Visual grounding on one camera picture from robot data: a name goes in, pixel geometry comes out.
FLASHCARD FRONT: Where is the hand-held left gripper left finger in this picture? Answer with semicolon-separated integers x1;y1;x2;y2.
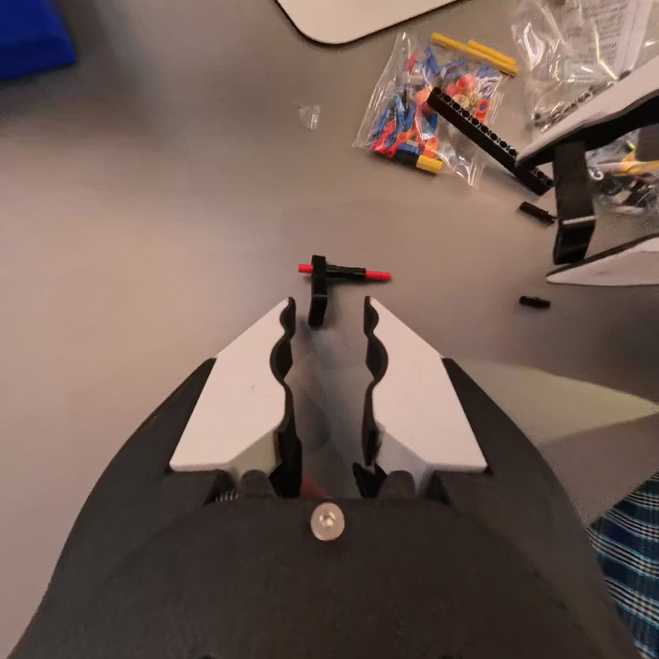
169;297;303;499

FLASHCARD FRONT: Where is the white rounded board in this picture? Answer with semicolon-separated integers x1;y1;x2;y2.
275;0;459;44

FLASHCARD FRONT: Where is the long yellow lego tube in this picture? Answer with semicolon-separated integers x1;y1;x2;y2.
430;32;520;77

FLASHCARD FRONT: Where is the long black lego beam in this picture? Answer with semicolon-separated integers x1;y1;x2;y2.
426;86;554;196

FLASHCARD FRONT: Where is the clear bag with printed paper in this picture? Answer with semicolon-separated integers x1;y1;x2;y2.
512;0;659;130

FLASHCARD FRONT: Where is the clear bag with yellow pieces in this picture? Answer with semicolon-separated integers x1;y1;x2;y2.
587;126;659;217

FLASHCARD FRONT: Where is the short yellow lego tube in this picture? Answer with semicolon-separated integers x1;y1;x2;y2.
466;40;518;68

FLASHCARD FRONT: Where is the blue plastic bin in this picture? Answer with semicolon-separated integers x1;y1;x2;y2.
0;0;78;83

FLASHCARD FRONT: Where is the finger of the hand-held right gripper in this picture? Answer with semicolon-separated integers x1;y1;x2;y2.
546;239;659;286
515;64;659;166

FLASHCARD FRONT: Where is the clear bag of colourful lego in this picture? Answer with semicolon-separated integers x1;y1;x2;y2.
352;31;516;188

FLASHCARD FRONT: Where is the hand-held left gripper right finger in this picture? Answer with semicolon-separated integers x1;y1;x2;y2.
352;296;488;499

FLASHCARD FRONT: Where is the person's plaid shirt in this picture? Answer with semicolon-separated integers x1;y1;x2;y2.
587;471;659;659

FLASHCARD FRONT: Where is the black lego beam red axle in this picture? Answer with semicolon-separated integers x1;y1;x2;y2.
298;254;393;328

